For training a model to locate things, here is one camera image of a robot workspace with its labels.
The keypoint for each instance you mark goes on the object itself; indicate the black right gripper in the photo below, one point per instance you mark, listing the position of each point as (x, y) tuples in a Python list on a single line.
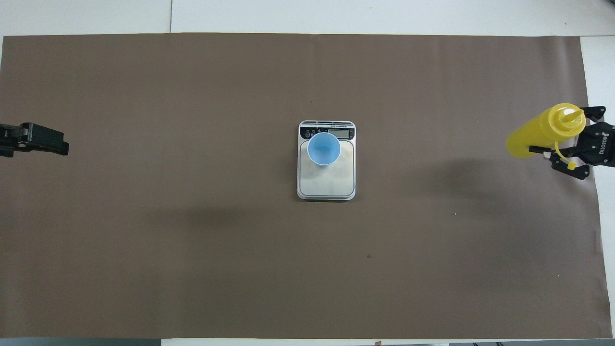
[(600, 144)]

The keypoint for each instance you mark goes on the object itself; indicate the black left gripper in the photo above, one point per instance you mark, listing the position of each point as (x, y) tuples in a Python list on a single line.
[(9, 139)]

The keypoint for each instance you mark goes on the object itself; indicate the yellow squeeze bottle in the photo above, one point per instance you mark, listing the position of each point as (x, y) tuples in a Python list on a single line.
[(533, 134)]

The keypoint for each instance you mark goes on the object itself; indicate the blue plastic cup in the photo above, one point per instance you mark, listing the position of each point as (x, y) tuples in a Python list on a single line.
[(324, 149)]

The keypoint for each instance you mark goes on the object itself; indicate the silver digital kitchen scale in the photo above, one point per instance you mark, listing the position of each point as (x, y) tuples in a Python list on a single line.
[(331, 185)]

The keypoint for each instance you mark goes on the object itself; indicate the brown table mat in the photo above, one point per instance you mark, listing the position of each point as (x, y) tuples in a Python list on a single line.
[(192, 269)]

